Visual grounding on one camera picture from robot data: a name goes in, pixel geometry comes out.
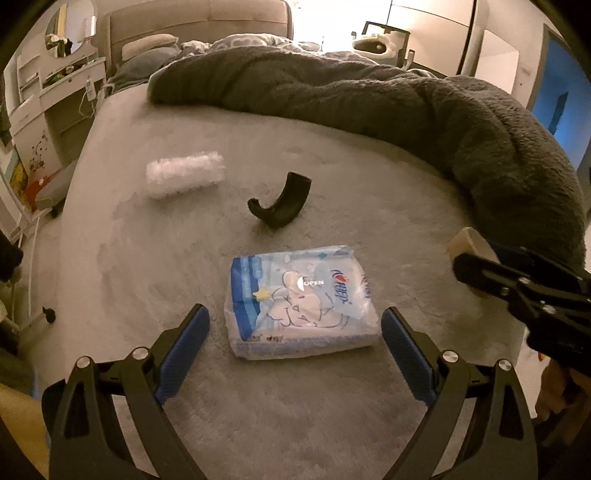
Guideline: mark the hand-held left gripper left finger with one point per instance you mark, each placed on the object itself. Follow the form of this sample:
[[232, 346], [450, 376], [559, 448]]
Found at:
[[184, 350]]

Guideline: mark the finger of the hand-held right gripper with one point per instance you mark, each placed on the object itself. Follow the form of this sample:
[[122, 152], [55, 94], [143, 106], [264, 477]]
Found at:
[[485, 272], [545, 270]]

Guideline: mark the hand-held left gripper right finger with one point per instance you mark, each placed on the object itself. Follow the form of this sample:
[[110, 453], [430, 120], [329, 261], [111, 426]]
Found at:
[[406, 355]]

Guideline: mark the beige block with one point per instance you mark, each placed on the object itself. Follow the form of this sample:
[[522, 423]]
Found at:
[[471, 242]]

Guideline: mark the blue wet wipes pack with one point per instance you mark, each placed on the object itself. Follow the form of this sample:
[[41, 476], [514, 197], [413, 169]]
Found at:
[[295, 304]]

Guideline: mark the person's right hand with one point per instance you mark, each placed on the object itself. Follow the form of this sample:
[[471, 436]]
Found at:
[[556, 387]]

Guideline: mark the grey bed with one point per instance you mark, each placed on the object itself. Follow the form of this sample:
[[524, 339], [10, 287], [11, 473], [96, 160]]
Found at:
[[161, 258]]

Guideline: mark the white rolling stand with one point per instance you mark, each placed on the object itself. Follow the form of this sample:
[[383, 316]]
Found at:
[[34, 323]]

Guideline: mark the black curved plastic piece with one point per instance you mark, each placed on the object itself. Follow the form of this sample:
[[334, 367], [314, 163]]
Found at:
[[281, 217]]

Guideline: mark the grey green curtain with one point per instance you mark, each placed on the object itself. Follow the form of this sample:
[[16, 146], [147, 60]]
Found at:
[[14, 369]]

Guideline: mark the white fluffy roll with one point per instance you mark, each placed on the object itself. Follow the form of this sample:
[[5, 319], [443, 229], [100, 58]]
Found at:
[[184, 173]]

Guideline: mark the blue lit panel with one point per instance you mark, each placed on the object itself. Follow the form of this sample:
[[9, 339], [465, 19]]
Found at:
[[554, 92]]

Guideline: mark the yellow curtain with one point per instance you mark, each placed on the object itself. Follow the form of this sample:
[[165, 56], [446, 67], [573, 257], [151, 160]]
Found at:
[[21, 434]]

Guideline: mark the black hanging garment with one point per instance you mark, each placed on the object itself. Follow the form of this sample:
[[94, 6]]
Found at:
[[9, 258]]

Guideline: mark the dark grey fleece blanket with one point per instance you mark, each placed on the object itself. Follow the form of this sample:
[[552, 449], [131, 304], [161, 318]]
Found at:
[[369, 101]]

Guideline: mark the grey padded stool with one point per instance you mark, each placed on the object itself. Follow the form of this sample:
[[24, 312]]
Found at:
[[55, 184]]

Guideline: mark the orange box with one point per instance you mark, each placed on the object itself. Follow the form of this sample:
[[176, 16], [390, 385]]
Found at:
[[34, 189]]

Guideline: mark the white wardrobe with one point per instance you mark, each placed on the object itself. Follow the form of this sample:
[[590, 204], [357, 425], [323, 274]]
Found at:
[[498, 46]]

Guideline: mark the yellow picture board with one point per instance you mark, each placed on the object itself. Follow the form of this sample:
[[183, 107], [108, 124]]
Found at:
[[17, 177]]

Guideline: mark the chair with white cushion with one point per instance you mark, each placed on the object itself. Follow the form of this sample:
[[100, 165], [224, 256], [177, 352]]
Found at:
[[376, 44]]

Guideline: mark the white dresser with flower stickers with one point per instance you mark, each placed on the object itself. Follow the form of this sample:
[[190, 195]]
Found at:
[[51, 110]]

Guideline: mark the grey blue pillow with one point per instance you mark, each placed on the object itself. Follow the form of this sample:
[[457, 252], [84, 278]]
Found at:
[[143, 67]]

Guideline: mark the beige pillow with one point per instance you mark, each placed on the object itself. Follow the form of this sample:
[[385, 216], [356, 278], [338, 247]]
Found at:
[[147, 45]]

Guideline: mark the patterned grey duvet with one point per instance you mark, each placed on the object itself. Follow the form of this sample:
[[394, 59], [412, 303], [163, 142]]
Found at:
[[249, 42]]

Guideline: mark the beige padded headboard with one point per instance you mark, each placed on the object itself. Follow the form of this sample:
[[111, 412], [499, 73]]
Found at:
[[207, 18]]

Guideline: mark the round wall mirror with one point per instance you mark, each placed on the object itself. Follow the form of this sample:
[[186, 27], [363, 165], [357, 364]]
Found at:
[[69, 27]]

